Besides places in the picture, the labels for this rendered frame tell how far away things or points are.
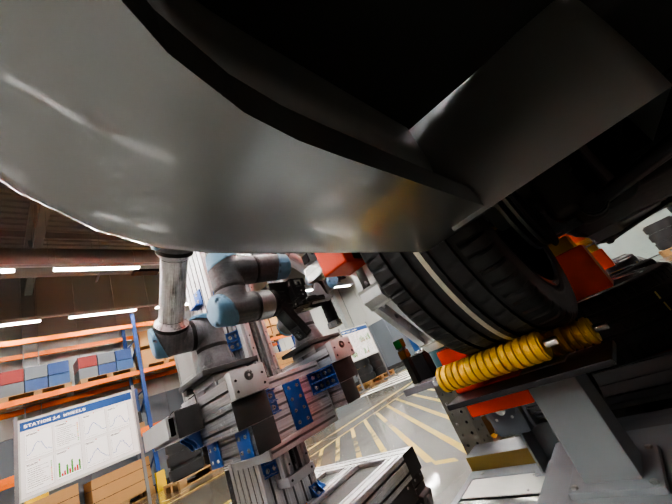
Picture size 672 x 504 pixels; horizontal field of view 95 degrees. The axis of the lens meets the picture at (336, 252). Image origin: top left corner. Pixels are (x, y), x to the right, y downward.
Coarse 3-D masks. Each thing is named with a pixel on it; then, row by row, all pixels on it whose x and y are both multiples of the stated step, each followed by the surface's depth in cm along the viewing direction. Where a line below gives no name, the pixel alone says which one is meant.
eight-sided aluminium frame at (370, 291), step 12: (360, 276) 74; (372, 276) 71; (360, 288) 73; (372, 288) 71; (372, 300) 71; (384, 300) 70; (384, 312) 73; (396, 312) 76; (396, 324) 74; (408, 324) 77; (408, 336) 76; (420, 336) 77; (432, 348) 77
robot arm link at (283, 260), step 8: (256, 256) 82; (264, 256) 83; (272, 256) 84; (280, 256) 86; (264, 264) 81; (272, 264) 82; (280, 264) 84; (288, 264) 86; (264, 272) 81; (272, 272) 82; (280, 272) 84; (288, 272) 86; (264, 280) 82; (272, 280) 85
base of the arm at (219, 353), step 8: (216, 344) 118; (224, 344) 121; (200, 352) 117; (208, 352) 116; (216, 352) 117; (224, 352) 118; (200, 360) 116; (208, 360) 115; (216, 360) 114; (224, 360) 115; (232, 360) 118; (200, 368) 114; (208, 368) 113
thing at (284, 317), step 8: (280, 312) 82; (288, 312) 81; (280, 320) 83; (288, 320) 82; (296, 320) 82; (288, 328) 83; (296, 328) 82; (304, 328) 82; (296, 336) 83; (304, 336) 82
